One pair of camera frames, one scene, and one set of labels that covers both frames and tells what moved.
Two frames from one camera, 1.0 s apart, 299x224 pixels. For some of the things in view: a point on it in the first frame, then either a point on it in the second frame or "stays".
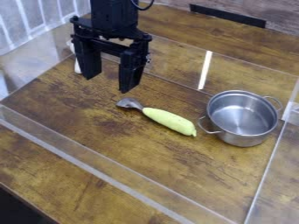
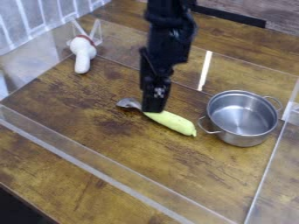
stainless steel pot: x=244 y=116 stays
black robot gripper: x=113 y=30 to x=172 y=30
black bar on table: x=227 y=15 stays
